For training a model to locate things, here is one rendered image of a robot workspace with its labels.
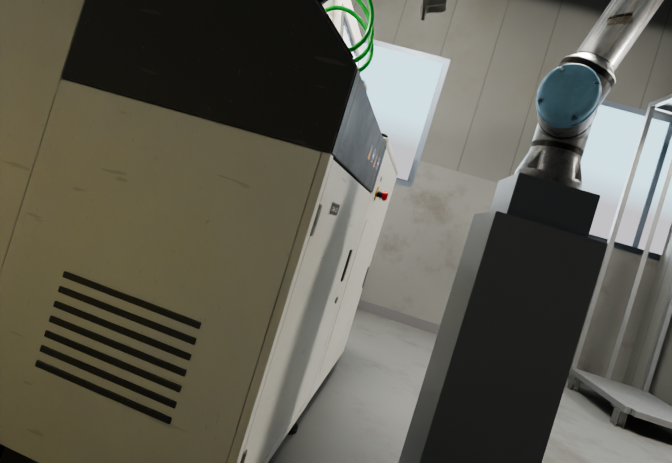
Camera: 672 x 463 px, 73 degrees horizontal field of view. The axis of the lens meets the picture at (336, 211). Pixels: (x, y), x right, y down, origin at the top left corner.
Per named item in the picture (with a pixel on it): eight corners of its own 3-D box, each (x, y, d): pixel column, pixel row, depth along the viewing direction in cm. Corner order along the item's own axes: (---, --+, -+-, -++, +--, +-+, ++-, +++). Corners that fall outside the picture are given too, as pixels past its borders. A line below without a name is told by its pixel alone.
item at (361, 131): (335, 158, 83) (361, 75, 83) (313, 151, 84) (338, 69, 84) (371, 192, 144) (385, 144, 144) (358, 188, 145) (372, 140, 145)
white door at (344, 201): (225, 522, 81) (336, 159, 82) (214, 517, 82) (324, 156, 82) (310, 397, 145) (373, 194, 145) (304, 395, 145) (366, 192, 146)
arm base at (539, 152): (564, 198, 115) (575, 160, 115) (591, 193, 100) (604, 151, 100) (505, 181, 117) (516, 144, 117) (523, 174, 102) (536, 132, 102)
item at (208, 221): (198, 587, 79) (331, 153, 79) (-59, 456, 90) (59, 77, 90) (301, 424, 148) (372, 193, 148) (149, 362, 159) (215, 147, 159)
